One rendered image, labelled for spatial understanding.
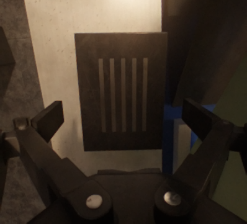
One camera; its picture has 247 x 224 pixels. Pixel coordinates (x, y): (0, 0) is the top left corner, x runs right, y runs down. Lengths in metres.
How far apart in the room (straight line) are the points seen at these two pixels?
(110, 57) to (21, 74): 1.56
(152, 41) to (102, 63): 0.08
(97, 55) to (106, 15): 0.11
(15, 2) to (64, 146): 1.52
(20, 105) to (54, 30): 1.54
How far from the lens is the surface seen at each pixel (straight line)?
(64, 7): 0.36
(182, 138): 0.71
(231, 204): 0.56
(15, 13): 1.79
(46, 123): 0.17
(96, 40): 0.26
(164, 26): 0.67
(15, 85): 1.84
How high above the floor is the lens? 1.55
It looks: 74 degrees down
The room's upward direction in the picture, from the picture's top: 174 degrees clockwise
